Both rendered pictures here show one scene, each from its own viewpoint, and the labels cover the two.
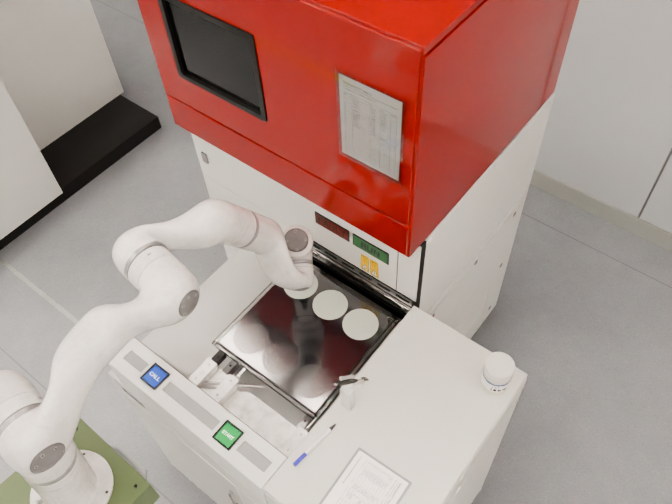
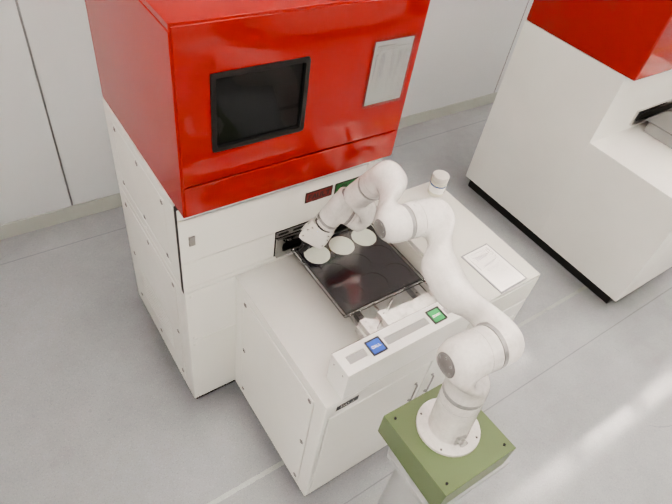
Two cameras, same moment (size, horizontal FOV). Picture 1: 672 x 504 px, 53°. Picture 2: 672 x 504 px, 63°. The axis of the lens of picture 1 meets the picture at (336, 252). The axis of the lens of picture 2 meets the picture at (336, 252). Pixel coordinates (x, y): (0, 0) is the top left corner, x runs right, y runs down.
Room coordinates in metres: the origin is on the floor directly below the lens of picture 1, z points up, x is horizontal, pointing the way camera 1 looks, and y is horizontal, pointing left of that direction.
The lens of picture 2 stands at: (0.86, 1.53, 2.38)
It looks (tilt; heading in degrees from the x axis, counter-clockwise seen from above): 45 degrees down; 277
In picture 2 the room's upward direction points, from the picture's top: 11 degrees clockwise
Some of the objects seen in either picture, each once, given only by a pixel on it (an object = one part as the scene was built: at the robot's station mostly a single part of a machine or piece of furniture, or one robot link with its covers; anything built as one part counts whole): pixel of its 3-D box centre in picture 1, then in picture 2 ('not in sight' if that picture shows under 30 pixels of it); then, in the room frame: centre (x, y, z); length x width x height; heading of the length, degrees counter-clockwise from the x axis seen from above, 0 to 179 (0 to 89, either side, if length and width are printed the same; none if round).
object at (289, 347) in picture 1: (306, 331); (357, 264); (0.95, 0.10, 0.90); 0.34 x 0.34 x 0.01; 49
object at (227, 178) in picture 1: (301, 221); (285, 218); (1.24, 0.09, 1.02); 0.82 x 0.03 x 0.40; 49
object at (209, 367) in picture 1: (203, 373); (369, 329); (0.84, 0.38, 0.89); 0.08 x 0.03 x 0.03; 139
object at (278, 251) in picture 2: (347, 279); (324, 231); (1.12, -0.03, 0.89); 0.44 x 0.02 x 0.10; 49
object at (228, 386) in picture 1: (225, 390); (387, 320); (0.79, 0.32, 0.89); 0.08 x 0.03 x 0.03; 139
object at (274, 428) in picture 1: (248, 411); (402, 317); (0.74, 0.26, 0.87); 0.36 x 0.08 x 0.03; 49
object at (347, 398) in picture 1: (351, 387); not in sight; (0.70, -0.01, 1.03); 0.06 x 0.04 x 0.13; 139
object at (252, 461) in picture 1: (197, 417); (403, 342); (0.72, 0.39, 0.89); 0.55 x 0.09 x 0.14; 49
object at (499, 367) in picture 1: (497, 373); (438, 183); (0.72, -0.37, 1.01); 0.07 x 0.07 x 0.10
